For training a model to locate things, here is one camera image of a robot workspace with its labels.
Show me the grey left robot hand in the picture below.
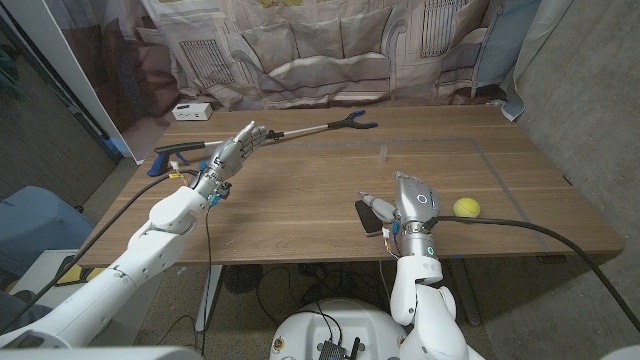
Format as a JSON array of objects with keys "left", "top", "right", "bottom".
[{"left": 192, "top": 120, "right": 269, "bottom": 199}]

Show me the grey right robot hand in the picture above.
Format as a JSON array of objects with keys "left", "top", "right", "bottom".
[{"left": 358, "top": 171, "right": 442, "bottom": 236}]

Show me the white left shoulder housing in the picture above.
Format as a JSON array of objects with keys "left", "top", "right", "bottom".
[{"left": 0, "top": 344, "right": 204, "bottom": 360}]

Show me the white right shoulder housing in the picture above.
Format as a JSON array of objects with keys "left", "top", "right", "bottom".
[{"left": 599, "top": 343, "right": 640, "bottom": 360}]

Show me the yellow tennis ball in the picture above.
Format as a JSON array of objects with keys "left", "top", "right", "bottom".
[{"left": 452, "top": 197, "right": 482, "bottom": 219}]

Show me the white power strip box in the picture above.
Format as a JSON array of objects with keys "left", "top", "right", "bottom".
[{"left": 171, "top": 102, "right": 214, "bottom": 122}]

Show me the black and silver reacher grabber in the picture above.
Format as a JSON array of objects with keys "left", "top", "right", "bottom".
[{"left": 146, "top": 109, "right": 379, "bottom": 177}]

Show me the dark table leg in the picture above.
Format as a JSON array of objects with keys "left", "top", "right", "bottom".
[{"left": 447, "top": 258, "right": 484, "bottom": 327}]

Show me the round black floor fan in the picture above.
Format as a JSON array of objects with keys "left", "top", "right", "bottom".
[{"left": 223, "top": 263, "right": 264, "bottom": 295}]

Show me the printed room backdrop cloth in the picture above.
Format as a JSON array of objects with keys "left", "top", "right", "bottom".
[{"left": 47, "top": 0, "right": 574, "bottom": 162}]

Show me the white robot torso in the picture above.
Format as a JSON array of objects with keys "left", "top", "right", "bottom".
[{"left": 269, "top": 298, "right": 409, "bottom": 360}]

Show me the white table leg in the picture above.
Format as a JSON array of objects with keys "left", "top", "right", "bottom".
[{"left": 193, "top": 264, "right": 224, "bottom": 334}]

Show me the black torso electronics module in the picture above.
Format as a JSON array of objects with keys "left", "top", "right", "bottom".
[{"left": 317, "top": 337, "right": 362, "bottom": 360}]

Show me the white partition panel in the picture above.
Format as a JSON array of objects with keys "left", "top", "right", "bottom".
[{"left": 0, "top": 0, "right": 141, "bottom": 165}]

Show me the yellow floor object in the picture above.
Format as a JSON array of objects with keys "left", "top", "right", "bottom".
[{"left": 54, "top": 263, "right": 106, "bottom": 287}]

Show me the blue chair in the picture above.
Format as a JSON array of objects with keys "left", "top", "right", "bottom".
[{"left": 0, "top": 185, "right": 96, "bottom": 274}]

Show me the white floor box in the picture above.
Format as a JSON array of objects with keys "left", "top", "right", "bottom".
[{"left": 19, "top": 248, "right": 76, "bottom": 296}]

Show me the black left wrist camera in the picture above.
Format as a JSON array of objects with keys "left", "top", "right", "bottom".
[{"left": 209, "top": 182, "right": 234, "bottom": 207}]

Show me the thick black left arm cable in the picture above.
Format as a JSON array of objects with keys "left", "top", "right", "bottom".
[{"left": 0, "top": 169, "right": 200, "bottom": 335}]

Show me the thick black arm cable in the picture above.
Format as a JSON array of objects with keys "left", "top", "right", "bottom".
[
  {"left": 424, "top": 214, "right": 640, "bottom": 334},
  {"left": 0, "top": 169, "right": 200, "bottom": 335}
]

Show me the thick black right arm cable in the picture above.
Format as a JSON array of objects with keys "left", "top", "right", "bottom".
[{"left": 424, "top": 214, "right": 640, "bottom": 334}]

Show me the thin black hanging cable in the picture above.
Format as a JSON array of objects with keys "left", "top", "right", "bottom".
[{"left": 198, "top": 205, "right": 214, "bottom": 355}]

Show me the black floor cable bundle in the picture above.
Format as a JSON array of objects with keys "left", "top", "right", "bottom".
[{"left": 254, "top": 262, "right": 396, "bottom": 329}]

